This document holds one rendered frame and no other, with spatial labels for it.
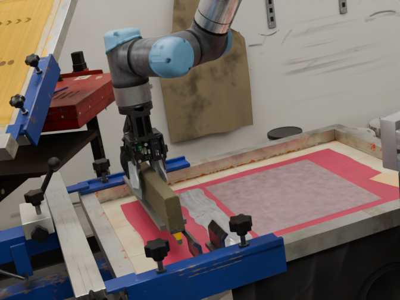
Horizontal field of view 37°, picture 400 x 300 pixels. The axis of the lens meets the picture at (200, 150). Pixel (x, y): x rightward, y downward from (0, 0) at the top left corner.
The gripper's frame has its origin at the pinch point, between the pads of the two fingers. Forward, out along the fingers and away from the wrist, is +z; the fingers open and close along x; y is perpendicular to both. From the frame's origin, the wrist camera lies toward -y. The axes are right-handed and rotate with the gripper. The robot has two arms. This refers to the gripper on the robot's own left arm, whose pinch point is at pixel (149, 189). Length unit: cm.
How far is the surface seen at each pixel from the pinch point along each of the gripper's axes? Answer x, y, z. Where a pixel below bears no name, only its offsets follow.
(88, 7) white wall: 24, -200, -30
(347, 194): 42.9, 10.4, 9.7
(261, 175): 32.4, -14.0, 9.8
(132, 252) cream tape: -7.5, 7.3, 9.7
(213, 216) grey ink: 12.9, 2.4, 9.4
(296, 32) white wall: 143, -200, 5
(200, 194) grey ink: 14.5, -10.7, 9.0
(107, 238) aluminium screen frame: -11.7, 4.8, 6.3
